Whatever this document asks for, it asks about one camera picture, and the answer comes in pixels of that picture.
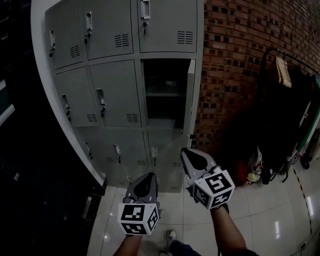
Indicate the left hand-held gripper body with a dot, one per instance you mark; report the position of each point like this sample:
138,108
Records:
132,217

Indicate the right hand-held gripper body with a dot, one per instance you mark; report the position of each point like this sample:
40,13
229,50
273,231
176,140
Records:
215,187

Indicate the grey metal locker door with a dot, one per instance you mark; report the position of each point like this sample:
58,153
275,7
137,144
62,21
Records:
191,100

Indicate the person's left forearm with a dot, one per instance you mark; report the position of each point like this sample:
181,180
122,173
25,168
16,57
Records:
131,246

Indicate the person's right forearm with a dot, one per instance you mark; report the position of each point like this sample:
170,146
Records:
227,232

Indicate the grey metal locker cabinet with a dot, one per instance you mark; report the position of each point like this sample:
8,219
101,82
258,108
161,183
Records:
136,56

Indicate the red bag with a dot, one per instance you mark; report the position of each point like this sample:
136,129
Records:
241,172

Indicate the yellow-green plush toy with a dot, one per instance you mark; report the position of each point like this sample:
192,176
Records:
252,178

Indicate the person's white shoe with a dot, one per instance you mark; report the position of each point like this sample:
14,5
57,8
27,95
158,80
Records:
172,237

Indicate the white patterned cloth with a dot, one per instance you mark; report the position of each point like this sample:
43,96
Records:
257,160

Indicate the person's dark trouser leg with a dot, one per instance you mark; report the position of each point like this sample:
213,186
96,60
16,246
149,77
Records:
182,250

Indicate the black hanging garments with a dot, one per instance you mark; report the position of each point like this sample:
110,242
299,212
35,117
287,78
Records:
280,120

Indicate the group of grey closed doors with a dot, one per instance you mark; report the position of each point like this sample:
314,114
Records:
112,95

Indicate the green and white garment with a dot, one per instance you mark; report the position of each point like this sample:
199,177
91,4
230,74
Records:
310,130

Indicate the bunch of wooden hangers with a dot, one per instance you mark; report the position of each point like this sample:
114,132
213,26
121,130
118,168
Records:
283,72

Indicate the black metal clothes rack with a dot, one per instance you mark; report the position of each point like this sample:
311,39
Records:
269,50

